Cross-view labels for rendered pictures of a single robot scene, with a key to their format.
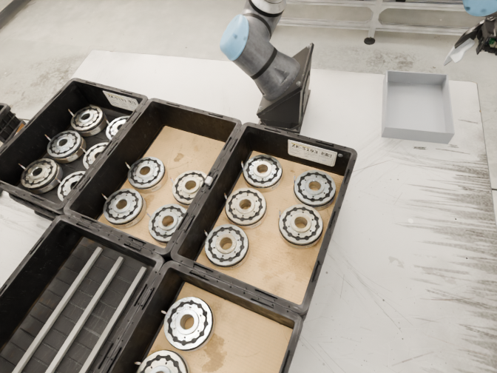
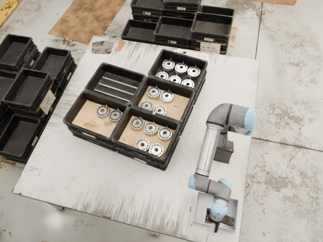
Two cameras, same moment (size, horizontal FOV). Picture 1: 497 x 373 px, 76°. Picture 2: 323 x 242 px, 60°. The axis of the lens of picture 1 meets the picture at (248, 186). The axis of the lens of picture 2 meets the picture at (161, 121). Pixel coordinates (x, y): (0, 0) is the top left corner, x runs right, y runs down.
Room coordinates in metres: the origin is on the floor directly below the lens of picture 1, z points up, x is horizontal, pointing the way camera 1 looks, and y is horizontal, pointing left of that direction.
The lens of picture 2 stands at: (0.40, -0.96, 2.62)
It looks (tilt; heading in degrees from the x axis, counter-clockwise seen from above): 60 degrees down; 86
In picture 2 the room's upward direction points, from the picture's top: 7 degrees counter-clockwise
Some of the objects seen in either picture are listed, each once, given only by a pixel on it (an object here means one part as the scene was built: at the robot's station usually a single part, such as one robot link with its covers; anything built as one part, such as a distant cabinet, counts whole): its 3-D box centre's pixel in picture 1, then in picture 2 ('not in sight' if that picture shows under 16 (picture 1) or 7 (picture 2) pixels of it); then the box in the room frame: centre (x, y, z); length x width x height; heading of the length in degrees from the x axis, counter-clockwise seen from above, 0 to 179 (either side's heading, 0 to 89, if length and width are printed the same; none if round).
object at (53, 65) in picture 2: not in sight; (55, 72); (-0.54, 1.20, 0.31); 0.40 x 0.30 x 0.34; 66
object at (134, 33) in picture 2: not in sight; (142, 37); (0.45, 1.58, 0.26); 0.40 x 0.30 x 0.23; 156
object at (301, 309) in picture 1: (269, 202); (145, 132); (0.34, -0.04, 0.92); 0.40 x 0.30 x 0.02; 147
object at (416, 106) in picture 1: (415, 104); (215, 211); (0.70, -0.60, 0.73); 0.27 x 0.20 x 0.05; 157
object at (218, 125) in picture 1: (165, 177); (163, 102); (0.50, 0.21, 0.87); 0.40 x 0.30 x 0.11; 147
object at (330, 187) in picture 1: (314, 186); (156, 150); (0.39, -0.16, 0.86); 0.10 x 0.10 x 0.01
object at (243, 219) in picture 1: (245, 206); (150, 128); (0.37, 0.02, 0.86); 0.10 x 0.10 x 0.01
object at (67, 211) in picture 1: (158, 166); (163, 98); (0.50, 0.21, 0.92); 0.40 x 0.30 x 0.02; 147
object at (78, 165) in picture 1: (79, 148); (178, 73); (0.66, 0.46, 0.87); 0.40 x 0.30 x 0.11; 147
